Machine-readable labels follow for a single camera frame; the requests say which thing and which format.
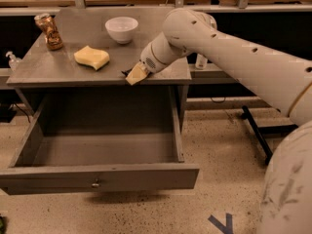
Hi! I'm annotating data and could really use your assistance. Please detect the blue tape mark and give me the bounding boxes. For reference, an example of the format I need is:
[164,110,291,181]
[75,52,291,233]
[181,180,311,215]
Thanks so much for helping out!
[208,214,234,234]

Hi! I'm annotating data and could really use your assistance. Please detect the open grey top drawer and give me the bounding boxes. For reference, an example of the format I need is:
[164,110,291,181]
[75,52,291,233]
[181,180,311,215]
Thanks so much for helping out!
[0,97,199,194]

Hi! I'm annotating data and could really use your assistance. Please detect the metal drawer knob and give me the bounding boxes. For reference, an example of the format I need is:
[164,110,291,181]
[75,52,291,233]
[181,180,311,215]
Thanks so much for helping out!
[91,179,100,189]

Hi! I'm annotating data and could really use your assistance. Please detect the yellow sponge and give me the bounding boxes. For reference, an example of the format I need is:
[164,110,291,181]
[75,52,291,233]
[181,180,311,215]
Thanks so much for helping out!
[74,46,110,70]

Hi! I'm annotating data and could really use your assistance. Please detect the grey cabinet with top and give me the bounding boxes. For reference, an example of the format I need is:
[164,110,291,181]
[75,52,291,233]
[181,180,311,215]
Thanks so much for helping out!
[8,7,190,127]

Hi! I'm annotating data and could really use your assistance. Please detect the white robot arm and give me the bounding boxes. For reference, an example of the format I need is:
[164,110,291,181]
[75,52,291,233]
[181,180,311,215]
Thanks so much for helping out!
[127,8,312,234]

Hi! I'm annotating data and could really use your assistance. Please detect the white bowl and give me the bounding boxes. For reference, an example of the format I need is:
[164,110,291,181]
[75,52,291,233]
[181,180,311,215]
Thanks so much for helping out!
[105,17,138,44]

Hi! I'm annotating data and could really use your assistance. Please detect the crushed orange can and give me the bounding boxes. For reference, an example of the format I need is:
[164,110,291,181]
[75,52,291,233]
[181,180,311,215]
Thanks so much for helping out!
[34,14,63,51]

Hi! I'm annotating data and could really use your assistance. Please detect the white pump bottle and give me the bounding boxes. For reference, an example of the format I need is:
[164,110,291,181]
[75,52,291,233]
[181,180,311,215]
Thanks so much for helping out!
[195,54,208,70]

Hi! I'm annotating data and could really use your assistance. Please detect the clear pump bottle left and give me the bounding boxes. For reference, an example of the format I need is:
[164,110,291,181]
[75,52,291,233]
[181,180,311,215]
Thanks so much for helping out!
[6,51,21,71]

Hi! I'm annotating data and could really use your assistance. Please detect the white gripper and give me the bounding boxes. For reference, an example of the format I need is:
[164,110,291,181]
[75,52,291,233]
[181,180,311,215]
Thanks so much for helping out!
[126,32,190,85]

